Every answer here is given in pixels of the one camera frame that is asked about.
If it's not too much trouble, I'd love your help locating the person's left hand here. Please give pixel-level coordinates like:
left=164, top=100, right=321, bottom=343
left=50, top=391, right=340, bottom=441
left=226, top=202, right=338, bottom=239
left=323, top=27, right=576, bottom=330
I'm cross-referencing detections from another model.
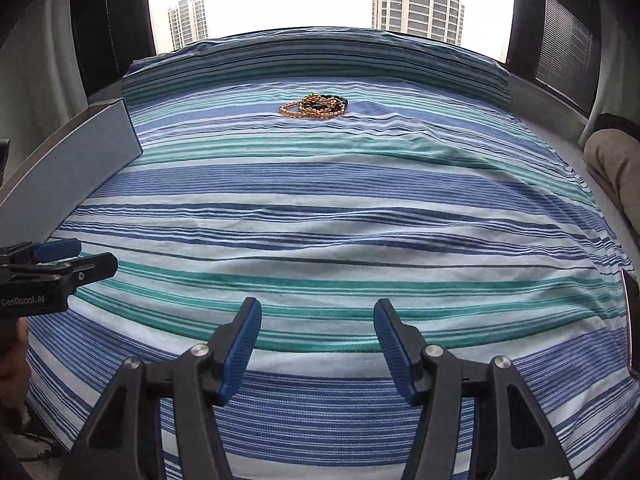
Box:
left=0, top=317, right=32, bottom=401

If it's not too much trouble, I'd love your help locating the window blind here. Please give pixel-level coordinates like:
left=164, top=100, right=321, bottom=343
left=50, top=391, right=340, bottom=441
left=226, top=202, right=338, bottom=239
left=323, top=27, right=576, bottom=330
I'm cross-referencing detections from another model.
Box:
left=536, top=0, right=594, bottom=98

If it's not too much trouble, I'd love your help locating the slim twin high-rise building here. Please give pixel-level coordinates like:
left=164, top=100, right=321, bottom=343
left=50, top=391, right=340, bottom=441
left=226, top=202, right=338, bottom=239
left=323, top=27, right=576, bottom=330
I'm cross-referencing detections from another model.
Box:
left=167, top=0, right=209, bottom=52

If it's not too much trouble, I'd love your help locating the black bead bracelet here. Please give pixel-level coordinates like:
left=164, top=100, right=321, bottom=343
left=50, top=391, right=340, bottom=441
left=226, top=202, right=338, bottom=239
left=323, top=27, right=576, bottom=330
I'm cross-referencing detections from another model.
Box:
left=302, top=92, right=349, bottom=114

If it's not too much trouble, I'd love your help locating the gold bead bracelet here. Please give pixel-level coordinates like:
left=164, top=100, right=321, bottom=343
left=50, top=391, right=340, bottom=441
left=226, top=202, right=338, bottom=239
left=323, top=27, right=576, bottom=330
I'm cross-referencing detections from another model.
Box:
left=279, top=94, right=346, bottom=121

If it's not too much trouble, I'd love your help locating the blue green striped bed sheet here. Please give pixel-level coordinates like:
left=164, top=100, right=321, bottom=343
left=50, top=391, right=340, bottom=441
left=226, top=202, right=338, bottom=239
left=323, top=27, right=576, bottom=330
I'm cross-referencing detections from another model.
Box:
left=22, top=27, right=640, bottom=480

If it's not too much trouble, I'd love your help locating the white cardboard box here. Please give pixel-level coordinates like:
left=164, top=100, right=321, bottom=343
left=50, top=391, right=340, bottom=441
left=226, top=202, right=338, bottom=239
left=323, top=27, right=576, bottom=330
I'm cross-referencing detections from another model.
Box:
left=0, top=97, right=143, bottom=253

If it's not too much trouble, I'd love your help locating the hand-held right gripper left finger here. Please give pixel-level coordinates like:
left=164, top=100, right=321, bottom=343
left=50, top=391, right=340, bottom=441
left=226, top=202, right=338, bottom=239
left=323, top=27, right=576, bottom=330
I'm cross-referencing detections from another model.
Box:
left=65, top=297, right=263, bottom=480

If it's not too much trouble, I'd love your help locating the beige cushion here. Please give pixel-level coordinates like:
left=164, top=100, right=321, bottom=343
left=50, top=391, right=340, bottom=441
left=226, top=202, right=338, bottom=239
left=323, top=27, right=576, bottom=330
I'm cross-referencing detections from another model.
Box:
left=582, top=127, right=640, bottom=241

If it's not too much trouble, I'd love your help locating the dark cloth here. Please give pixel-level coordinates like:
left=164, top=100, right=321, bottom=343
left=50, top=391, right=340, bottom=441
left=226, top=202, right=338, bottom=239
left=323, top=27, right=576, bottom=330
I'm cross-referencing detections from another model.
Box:
left=595, top=112, right=640, bottom=135

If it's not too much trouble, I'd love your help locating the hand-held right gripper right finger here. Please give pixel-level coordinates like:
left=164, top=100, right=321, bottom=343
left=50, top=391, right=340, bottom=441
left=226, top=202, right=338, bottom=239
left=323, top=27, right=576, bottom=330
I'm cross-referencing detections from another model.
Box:
left=372, top=298, right=576, bottom=480

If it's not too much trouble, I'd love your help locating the large high-rise building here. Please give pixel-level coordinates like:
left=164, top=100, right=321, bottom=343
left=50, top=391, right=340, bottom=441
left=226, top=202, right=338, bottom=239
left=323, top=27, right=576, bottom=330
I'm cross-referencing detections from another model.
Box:
left=371, top=0, right=466, bottom=46

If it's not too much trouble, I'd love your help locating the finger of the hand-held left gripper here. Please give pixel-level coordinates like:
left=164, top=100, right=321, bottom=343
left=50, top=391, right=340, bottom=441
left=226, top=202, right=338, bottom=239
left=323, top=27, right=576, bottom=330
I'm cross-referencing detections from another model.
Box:
left=30, top=253, right=119, bottom=288
left=31, top=239, right=82, bottom=263

